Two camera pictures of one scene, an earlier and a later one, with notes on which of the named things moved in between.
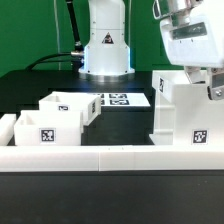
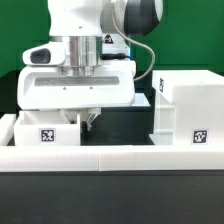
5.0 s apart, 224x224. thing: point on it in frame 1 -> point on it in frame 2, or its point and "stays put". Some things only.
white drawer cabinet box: (185, 112) stays put
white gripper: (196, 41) -> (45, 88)
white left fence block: (7, 124) stays put
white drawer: (49, 128) stays put
